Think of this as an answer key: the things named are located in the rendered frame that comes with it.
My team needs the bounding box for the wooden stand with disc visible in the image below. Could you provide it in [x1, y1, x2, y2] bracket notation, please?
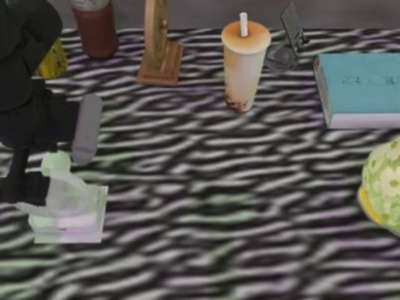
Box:
[136, 0, 185, 87]

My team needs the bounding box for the grey rounded bar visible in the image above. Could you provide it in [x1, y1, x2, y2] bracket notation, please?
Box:
[71, 92, 103, 166]

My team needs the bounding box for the yellow box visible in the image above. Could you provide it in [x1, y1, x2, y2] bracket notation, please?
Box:
[33, 37, 68, 79]

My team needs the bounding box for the brown bottle with grey cap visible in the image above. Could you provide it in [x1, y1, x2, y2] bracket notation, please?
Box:
[69, 0, 120, 59]

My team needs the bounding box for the milk tea cup with straw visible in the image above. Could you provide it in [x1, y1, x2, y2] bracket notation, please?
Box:
[221, 12, 272, 114]

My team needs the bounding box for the black phone stand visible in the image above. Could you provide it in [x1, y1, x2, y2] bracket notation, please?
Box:
[264, 2, 309, 72]

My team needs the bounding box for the blue hardcover book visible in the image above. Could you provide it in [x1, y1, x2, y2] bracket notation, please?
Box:
[313, 52, 400, 129]

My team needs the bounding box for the green floral bowl yellow rim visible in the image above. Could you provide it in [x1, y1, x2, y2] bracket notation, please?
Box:
[357, 139, 400, 238]

